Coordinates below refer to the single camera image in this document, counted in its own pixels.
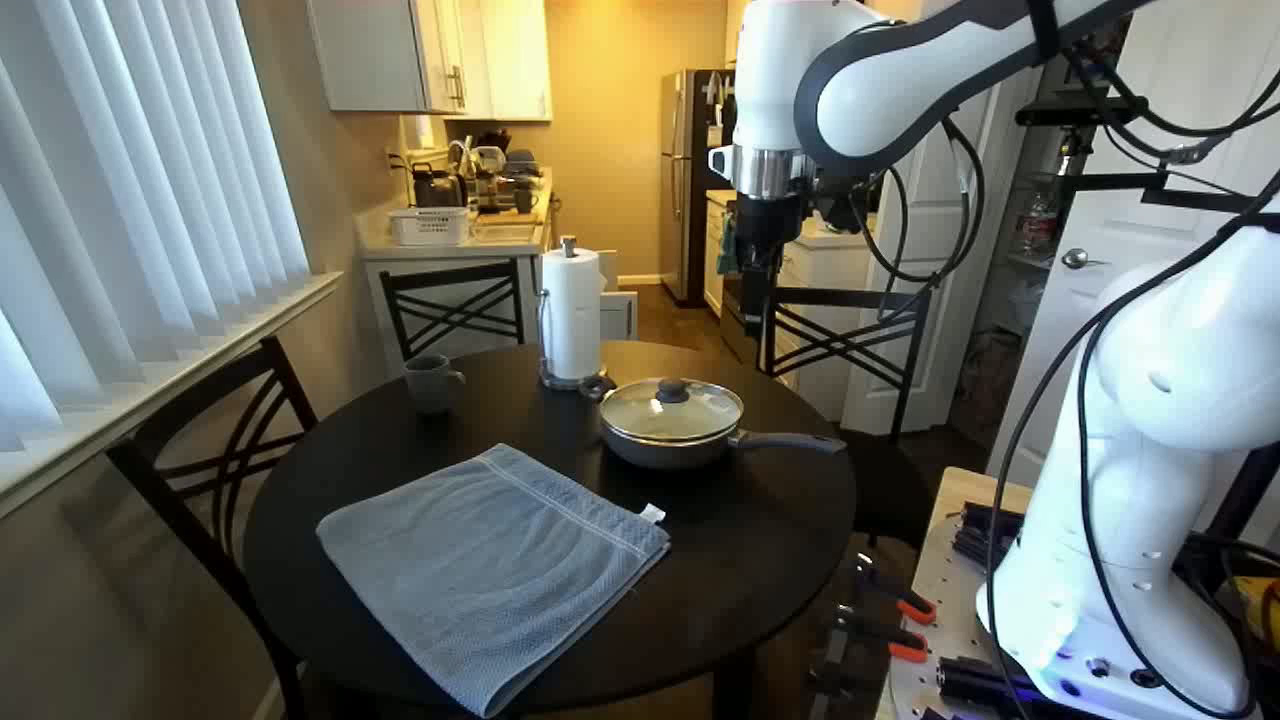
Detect white door with knob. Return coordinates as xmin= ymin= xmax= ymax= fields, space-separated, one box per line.
xmin=992 ymin=0 xmax=1280 ymax=486

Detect white vertical window blinds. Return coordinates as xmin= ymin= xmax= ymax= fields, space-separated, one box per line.
xmin=0 ymin=0 xmax=318 ymax=451

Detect white kitchen counter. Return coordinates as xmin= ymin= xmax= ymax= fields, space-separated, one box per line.
xmin=353 ymin=197 xmax=552 ymax=369

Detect dark grey mug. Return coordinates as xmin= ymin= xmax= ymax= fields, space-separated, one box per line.
xmin=402 ymin=349 xmax=468 ymax=426

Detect white kitchen wall cabinet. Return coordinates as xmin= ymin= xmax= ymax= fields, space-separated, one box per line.
xmin=303 ymin=0 xmax=555 ymax=130

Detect black metal chair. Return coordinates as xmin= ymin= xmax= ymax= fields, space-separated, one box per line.
xmin=757 ymin=280 xmax=943 ymax=545
xmin=104 ymin=331 xmax=324 ymax=720
xmin=377 ymin=255 xmax=534 ymax=365

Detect white robot mounting board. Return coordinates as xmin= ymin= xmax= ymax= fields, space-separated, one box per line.
xmin=874 ymin=466 xmax=1056 ymax=720

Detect white paper towel roll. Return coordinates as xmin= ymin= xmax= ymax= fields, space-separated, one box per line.
xmin=537 ymin=232 xmax=617 ymax=398
xmin=537 ymin=250 xmax=609 ymax=384

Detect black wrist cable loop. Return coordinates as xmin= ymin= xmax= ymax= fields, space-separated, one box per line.
xmin=857 ymin=116 xmax=992 ymax=294

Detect white tray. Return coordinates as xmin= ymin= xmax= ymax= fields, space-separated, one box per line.
xmin=388 ymin=205 xmax=477 ymax=250

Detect clear glass pan lid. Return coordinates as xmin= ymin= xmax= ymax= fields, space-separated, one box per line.
xmin=595 ymin=376 xmax=748 ymax=451

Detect grey frying pan cream interior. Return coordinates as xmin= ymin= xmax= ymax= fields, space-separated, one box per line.
xmin=580 ymin=376 xmax=853 ymax=477

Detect black clamp red handle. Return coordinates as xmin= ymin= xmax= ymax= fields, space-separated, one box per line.
xmin=834 ymin=624 xmax=933 ymax=667
xmin=853 ymin=586 xmax=939 ymax=631

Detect stainless steel refrigerator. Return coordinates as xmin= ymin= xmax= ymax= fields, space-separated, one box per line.
xmin=658 ymin=69 xmax=742 ymax=307

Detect black coffee maker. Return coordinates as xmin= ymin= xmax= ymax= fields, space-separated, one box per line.
xmin=453 ymin=130 xmax=515 ymax=215

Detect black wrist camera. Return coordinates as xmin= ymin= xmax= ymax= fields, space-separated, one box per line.
xmin=807 ymin=174 xmax=887 ymax=239

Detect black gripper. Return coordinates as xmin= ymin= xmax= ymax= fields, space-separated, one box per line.
xmin=725 ymin=183 xmax=807 ymax=323

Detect blue towel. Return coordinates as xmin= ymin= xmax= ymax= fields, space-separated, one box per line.
xmin=314 ymin=442 xmax=678 ymax=720

